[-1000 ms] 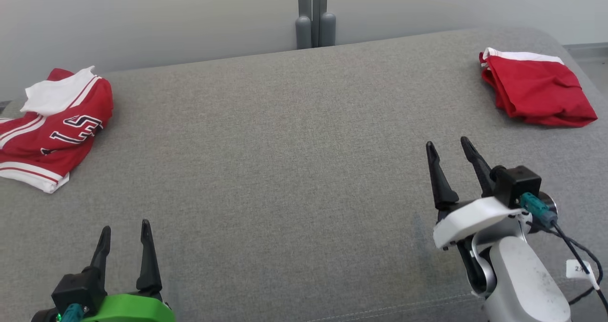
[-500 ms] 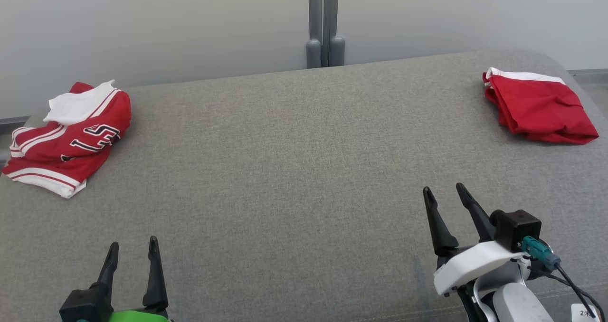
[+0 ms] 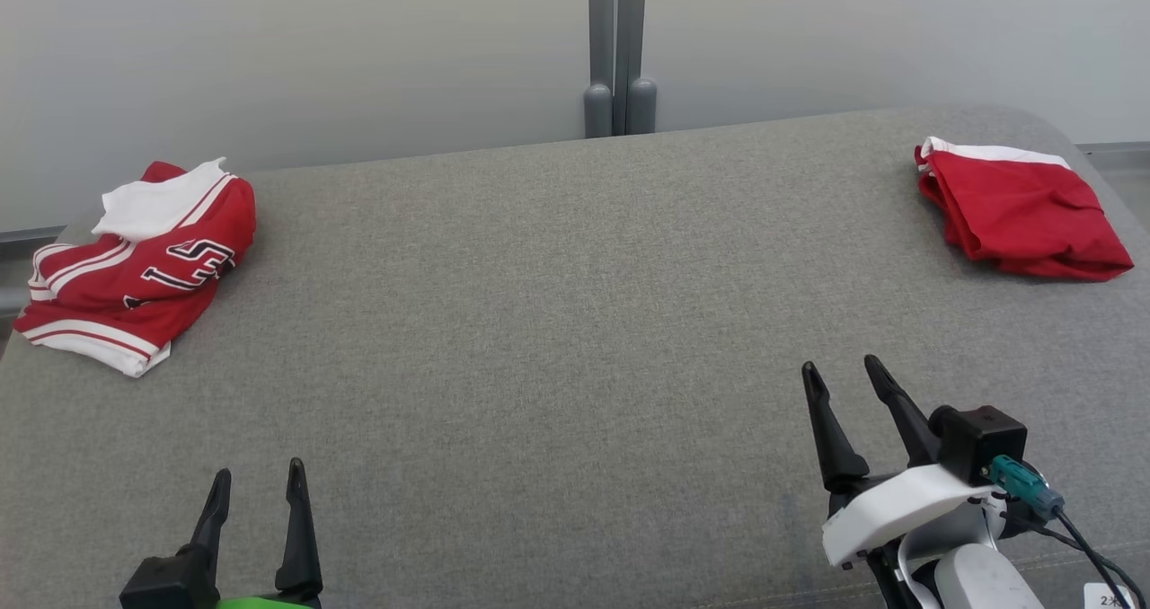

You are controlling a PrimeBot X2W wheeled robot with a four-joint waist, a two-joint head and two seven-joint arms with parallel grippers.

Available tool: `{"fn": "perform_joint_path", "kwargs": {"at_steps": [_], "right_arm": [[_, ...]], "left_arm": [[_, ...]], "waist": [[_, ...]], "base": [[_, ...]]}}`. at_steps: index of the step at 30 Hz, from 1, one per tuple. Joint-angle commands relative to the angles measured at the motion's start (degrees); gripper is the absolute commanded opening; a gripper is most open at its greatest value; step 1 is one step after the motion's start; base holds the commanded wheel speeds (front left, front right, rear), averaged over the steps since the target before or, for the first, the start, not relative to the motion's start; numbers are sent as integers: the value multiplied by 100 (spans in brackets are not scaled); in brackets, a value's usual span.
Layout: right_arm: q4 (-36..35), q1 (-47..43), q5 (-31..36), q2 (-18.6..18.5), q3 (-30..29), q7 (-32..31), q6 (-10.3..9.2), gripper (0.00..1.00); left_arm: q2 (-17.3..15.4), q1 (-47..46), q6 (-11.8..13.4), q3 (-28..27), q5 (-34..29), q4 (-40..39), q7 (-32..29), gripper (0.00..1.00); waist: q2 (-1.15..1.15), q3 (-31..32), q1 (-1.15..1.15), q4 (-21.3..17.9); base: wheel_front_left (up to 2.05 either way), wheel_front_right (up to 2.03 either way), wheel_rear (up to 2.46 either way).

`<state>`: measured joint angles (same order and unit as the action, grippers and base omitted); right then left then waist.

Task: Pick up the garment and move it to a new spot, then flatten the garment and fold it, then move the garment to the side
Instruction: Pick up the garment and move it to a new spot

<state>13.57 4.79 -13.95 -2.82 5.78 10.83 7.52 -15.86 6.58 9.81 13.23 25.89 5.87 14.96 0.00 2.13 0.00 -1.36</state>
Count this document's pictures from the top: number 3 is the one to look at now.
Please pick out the grey fabric sofa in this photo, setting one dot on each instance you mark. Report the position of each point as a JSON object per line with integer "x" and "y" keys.
{"x": 539, "y": 322}

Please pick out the red shorts with white stripe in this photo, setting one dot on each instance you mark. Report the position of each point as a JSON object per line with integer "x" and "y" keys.
{"x": 1015, "y": 214}

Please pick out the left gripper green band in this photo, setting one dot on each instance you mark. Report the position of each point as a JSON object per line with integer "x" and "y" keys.
{"x": 260, "y": 604}

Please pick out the grey double partition post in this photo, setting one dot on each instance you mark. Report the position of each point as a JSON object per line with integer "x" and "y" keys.
{"x": 618, "y": 52}

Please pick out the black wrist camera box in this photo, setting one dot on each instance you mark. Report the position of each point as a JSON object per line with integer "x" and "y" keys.
{"x": 166, "y": 582}
{"x": 984, "y": 443}

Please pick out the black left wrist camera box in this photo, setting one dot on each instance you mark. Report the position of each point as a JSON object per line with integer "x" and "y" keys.
{"x": 166, "y": 582}

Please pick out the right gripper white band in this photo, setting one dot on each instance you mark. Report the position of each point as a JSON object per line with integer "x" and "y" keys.
{"x": 898, "y": 510}

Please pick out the red basketball jersey number 23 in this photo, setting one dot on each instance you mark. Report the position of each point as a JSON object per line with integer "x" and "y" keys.
{"x": 135, "y": 295}

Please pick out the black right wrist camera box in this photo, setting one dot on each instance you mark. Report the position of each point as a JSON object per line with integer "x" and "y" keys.
{"x": 984, "y": 443}

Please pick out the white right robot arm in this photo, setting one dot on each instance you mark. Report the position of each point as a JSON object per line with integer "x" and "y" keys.
{"x": 984, "y": 582}

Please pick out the teal right camera connector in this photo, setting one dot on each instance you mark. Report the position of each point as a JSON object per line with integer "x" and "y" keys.
{"x": 1024, "y": 485}

